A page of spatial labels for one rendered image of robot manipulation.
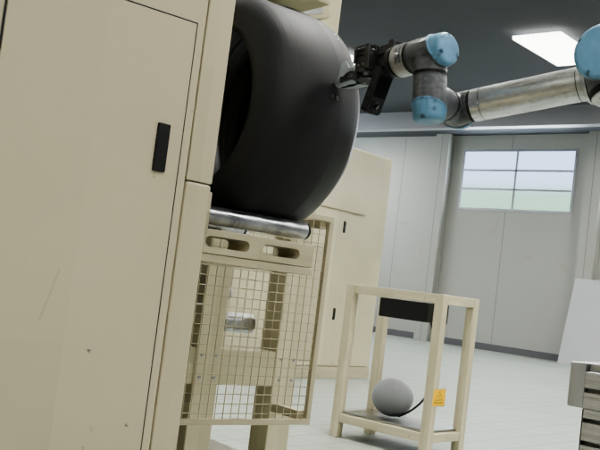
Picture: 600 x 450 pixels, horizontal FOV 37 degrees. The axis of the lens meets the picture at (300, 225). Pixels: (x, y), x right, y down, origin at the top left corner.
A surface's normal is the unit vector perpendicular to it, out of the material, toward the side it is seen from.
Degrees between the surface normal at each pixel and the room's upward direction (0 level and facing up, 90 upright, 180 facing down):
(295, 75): 78
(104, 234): 90
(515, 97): 110
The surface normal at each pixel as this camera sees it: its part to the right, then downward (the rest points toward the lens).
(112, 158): 0.63, 0.03
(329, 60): 0.62, -0.40
